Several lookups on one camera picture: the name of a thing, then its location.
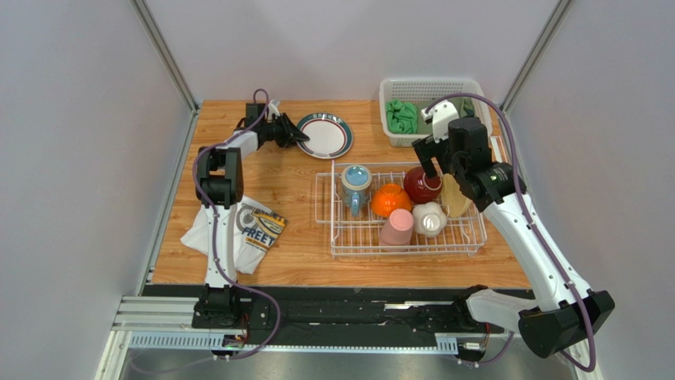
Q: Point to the dark red ceramic bowl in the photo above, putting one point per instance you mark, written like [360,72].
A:
[419,187]

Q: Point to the left aluminium frame post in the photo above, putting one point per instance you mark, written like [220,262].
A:
[154,32]

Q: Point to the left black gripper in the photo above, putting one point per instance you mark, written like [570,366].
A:
[291,134]

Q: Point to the white wire dish rack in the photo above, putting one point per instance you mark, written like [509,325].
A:
[358,235]

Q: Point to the white ceramic jar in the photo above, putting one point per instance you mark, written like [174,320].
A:
[429,219]

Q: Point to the right aluminium frame post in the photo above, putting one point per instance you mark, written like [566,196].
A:
[550,28]

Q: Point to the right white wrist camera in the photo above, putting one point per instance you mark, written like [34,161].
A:
[442,118]

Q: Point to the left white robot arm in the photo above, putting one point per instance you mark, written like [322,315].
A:
[218,176]

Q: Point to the orange ceramic bowl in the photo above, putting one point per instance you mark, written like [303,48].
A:
[389,198]

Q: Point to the pink plastic cup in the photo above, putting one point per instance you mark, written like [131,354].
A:
[397,230]

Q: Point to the white printed t-shirt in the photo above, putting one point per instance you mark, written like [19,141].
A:
[257,230]

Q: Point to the olive green shirt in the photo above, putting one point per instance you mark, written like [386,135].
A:
[463,105]

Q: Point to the blue butterfly ceramic mug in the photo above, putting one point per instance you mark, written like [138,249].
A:
[356,181]

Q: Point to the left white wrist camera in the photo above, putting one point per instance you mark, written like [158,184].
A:
[273,110]

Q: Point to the cream yellow plate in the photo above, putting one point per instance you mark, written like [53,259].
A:
[454,202]

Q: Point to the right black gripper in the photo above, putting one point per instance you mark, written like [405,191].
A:
[435,150]

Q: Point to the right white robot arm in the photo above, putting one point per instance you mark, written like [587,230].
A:
[565,310]

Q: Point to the bright green towel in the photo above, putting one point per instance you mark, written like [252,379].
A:
[401,117]

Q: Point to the white plastic laundry basket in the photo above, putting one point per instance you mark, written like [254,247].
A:
[422,91]

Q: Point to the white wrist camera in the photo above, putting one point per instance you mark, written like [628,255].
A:
[442,118]
[273,110]

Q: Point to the white plate teal red rim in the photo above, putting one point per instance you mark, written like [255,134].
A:
[329,135]

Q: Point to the aluminium frame post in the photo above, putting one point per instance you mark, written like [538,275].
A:
[550,28]
[154,32]

